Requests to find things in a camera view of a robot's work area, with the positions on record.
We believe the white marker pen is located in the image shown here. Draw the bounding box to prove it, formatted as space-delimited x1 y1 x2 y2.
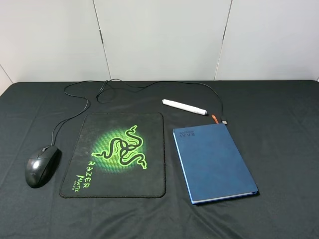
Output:
162 99 208 116

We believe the black computer mouse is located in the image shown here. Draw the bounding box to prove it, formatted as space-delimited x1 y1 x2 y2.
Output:
25 145 61 188

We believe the black green Razer mouse pad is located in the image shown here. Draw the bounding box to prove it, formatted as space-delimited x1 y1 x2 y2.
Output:
59 113 166 198

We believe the blue hardcover notebook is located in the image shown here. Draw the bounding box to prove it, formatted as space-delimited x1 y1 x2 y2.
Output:
173 124 258 204

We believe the orange ribbon bookmark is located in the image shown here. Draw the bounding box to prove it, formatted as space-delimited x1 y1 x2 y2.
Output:
211 114 219 124

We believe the black mouse cable with USB plug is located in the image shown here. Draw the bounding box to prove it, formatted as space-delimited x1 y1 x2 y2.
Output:
51 79 228 147

